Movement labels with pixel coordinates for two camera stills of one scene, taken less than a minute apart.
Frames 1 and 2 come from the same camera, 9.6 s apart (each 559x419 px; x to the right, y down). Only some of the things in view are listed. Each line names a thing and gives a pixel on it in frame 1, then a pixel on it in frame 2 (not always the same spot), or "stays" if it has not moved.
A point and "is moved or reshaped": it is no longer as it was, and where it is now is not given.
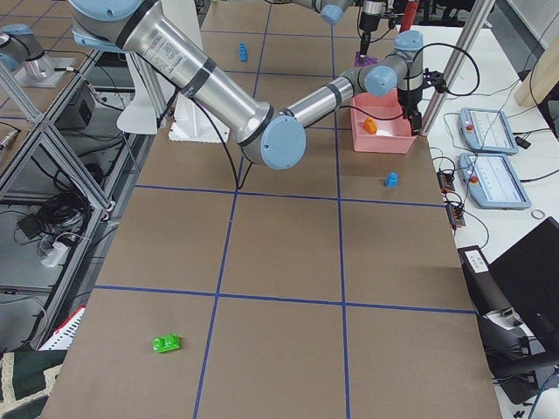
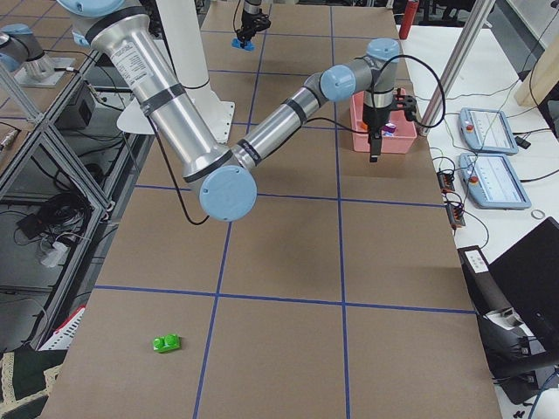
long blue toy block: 243,51 is moved or reshaped
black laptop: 527,274 stays
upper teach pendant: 484,129 stays
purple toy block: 367,59 is moved or reshaped
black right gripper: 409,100 -> 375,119
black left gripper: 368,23 -> 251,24
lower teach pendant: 492,182 stays
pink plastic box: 392,135 stays
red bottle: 410,15 stays
